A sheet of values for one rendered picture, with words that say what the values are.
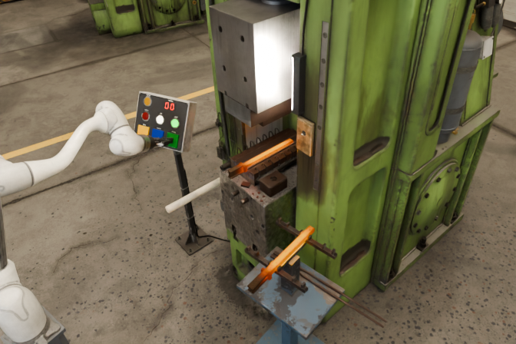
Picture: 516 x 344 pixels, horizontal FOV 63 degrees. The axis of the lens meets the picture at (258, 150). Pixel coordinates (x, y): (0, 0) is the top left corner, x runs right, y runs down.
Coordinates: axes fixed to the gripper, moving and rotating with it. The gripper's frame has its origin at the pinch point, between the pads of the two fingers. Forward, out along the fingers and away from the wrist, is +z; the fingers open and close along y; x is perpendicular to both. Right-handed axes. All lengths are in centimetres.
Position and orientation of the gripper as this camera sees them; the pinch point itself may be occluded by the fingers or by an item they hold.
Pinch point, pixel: (168, 140)
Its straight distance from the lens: 232.0
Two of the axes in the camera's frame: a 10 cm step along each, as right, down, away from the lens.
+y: 9.0, 2.3, -3.6
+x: 1.8, -9.7, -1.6
